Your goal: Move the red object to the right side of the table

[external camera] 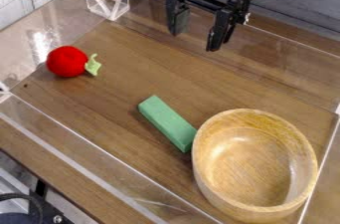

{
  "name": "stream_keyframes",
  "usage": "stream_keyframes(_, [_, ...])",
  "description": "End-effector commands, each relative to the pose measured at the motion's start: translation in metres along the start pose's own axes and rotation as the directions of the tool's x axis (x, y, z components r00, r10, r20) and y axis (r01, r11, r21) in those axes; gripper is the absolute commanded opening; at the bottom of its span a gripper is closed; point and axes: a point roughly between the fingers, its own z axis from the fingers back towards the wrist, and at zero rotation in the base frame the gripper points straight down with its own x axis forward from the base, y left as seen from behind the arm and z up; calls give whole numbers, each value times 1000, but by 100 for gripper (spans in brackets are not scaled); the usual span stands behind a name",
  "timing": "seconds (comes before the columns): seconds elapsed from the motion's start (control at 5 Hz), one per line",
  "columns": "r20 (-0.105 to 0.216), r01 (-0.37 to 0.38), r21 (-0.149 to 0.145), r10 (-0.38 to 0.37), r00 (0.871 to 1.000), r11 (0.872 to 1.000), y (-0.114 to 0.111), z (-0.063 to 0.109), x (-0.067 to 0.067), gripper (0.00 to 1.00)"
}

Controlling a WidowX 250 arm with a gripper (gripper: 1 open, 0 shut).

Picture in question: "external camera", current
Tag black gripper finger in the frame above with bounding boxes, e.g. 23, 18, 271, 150
205, 9, 235, 52
165, 0, 189, 36

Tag red plush tomato toy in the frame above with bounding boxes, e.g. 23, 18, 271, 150
45, 46, 103, 78

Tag green rectangular block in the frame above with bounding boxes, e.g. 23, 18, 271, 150
139, 96, 196, 153

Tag wooden bowl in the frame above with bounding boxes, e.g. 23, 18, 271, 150
191, 109, 319, 223

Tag clear acrylic corner bracket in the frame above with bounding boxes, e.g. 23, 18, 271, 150
85, 0, 131, 21

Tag clear acrylic enclosure walls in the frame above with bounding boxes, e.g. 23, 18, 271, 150
0, 0, 340, 224

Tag black clamp mount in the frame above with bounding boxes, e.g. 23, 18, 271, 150
29, 180, 75, 224

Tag black cable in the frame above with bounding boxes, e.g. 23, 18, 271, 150
0, 192, 45, 224

